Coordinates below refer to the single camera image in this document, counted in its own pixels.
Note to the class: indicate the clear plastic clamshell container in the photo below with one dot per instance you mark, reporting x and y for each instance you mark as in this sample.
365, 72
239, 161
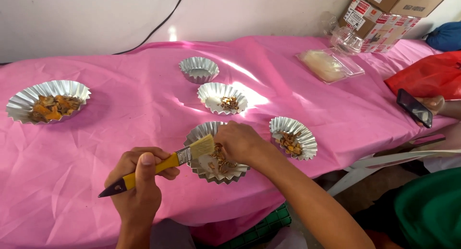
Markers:
329, 64

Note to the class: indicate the person's right hand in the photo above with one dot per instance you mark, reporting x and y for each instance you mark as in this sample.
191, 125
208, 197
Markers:
239, 143

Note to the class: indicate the dried orange slices heap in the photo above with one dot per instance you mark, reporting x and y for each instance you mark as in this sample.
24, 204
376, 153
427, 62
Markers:
54, 108

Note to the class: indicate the green plastic crate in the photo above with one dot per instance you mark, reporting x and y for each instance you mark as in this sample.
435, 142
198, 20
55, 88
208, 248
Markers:
266, 225

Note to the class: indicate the clear plastic cups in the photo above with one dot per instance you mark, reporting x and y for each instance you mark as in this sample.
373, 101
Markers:
344, 38

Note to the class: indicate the person's right fingers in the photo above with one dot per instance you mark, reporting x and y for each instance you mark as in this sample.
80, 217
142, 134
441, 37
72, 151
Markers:
222, 137

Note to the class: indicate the foil tray with dried pieces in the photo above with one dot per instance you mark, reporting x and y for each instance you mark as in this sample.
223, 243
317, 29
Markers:
209, 166

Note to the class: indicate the white plastic chair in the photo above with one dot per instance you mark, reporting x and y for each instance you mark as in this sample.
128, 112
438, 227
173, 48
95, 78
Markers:
381, 162

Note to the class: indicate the taped cardboard box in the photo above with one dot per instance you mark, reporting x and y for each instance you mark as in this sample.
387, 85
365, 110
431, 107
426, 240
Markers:
378, 27

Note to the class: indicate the orange dried pieces heap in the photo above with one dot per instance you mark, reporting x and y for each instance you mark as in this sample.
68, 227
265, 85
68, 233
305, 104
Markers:
290, 144

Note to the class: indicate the empty foil cup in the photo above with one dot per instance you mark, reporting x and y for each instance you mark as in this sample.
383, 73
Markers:
198, 69

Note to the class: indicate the plain cardboard box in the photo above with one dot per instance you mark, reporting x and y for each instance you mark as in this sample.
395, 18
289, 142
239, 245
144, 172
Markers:
403, 0

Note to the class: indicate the red plastic bag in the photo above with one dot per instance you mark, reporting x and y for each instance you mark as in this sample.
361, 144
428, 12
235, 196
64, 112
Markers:
428, 76

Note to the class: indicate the dried pieces in held tray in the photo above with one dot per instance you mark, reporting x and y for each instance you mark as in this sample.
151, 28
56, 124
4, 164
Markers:
221, 162

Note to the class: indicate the pink tablecloth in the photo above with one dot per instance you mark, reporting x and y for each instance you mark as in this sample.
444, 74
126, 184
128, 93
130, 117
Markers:
126, 126

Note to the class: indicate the large foil tray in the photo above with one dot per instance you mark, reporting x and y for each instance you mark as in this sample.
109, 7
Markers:
21, 101

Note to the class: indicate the foil tray with few pieces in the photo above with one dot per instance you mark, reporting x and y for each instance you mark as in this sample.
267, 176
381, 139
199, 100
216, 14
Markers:
212, 98

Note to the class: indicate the person's green shirt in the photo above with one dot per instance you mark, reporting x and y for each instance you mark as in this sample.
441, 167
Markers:
428, 209

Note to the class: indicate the person's left hand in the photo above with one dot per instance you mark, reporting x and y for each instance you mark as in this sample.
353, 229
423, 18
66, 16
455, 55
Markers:
138, 191

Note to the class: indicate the small dried pieces heap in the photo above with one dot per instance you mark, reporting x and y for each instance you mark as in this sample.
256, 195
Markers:
229, 103

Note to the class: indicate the black smartphone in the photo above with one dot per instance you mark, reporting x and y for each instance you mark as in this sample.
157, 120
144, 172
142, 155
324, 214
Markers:
415, 108

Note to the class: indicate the blue bag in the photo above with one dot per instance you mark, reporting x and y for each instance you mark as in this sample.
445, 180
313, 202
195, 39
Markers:
444, 36

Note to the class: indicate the foil tray with orange pieces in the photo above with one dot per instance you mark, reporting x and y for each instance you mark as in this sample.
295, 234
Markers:
306, 134

